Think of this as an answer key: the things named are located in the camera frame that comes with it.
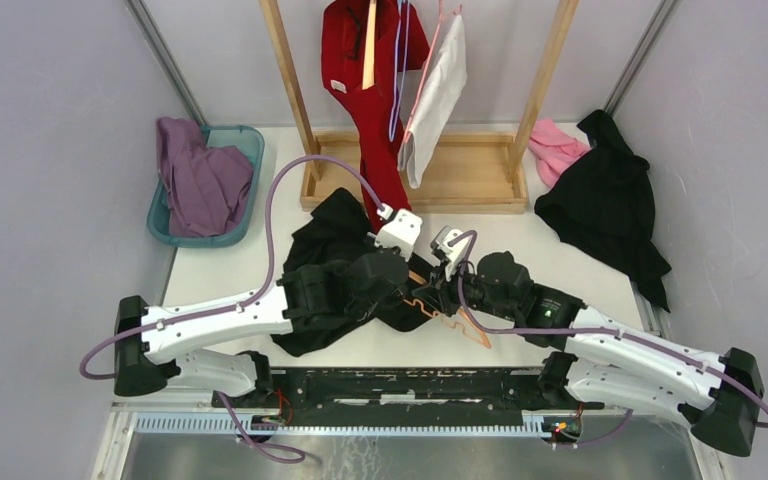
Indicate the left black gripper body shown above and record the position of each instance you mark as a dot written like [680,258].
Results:
[362,310]

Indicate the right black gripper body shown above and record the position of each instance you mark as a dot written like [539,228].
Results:
[479,301]

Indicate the orange hanger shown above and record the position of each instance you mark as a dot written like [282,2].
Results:
[467,328]

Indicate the black garment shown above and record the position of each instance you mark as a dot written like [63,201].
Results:
[603,204]
[338,230]

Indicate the white garment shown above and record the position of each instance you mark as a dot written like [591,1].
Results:
[415,157]

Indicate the wooden hanger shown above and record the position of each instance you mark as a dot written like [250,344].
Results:
[368,70]

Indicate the red skirt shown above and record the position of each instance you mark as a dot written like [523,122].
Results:
[342,51]

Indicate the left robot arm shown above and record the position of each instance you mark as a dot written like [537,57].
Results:
[156,347]

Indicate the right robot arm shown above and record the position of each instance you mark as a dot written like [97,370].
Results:
[596,359]

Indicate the wooden clothes rack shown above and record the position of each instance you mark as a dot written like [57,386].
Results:
[471,172]

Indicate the pink garment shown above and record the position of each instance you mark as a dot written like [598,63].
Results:
[555,151]

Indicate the teal laundry basket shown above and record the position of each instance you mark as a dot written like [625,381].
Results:
[250,143]

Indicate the purple garment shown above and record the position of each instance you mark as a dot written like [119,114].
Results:
[207,188]

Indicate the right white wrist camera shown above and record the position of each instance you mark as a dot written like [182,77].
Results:
[451,246]

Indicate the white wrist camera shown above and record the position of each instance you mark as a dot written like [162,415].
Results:
[400,230]
[451,246]

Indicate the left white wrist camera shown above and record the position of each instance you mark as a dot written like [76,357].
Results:
[400,230]

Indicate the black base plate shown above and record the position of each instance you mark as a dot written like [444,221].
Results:
[378,397]

